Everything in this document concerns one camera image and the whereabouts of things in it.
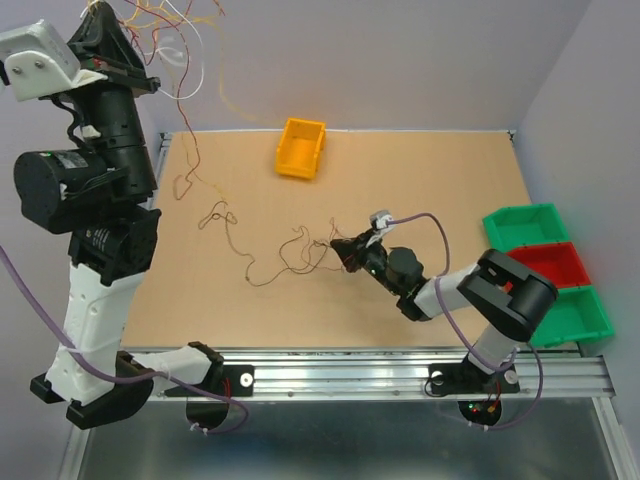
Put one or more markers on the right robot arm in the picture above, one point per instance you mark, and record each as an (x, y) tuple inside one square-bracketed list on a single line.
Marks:
[(512, 298)]

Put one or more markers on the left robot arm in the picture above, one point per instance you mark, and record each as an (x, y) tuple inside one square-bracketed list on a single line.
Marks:
[(96, 193)]

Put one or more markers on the green plastic bin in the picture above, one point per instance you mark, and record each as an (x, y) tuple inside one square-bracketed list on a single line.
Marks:
[(577, 316), (516, 226)]

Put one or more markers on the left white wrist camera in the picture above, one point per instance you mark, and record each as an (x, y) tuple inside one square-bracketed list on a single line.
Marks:
[(38, 63)]

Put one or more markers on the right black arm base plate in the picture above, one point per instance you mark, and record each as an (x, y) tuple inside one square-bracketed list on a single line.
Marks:
[(465, 379)]

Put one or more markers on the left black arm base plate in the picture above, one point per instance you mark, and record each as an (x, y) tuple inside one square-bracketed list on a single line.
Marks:
[(230, 380)]

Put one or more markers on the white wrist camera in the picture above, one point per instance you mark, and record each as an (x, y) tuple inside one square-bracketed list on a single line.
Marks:
[(38, 63), (382, 223)]

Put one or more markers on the far green plastic bin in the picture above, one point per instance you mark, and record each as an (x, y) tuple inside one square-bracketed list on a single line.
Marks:
[(516, 226)]

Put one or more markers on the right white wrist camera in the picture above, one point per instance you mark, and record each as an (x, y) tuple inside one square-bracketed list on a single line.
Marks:
[(382, 223)]

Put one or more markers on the aluminium mounting rail frame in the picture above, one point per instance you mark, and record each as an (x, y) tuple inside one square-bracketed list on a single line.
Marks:
[(364, 414)]

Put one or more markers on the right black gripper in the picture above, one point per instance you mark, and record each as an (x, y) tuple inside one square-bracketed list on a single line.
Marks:
[(352, 250)]

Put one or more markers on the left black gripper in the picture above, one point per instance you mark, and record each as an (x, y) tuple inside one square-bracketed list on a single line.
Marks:
[(119, 63)]

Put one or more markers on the red plastic bin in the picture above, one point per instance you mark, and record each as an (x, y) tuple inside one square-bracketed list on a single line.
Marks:
[(558, 262)]

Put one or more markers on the yellow plastic bin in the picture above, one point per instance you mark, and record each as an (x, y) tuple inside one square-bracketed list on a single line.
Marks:
[(300, 148)]

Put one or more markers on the near green plastic bin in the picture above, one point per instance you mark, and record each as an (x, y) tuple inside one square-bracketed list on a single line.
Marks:
[(577, 316)]

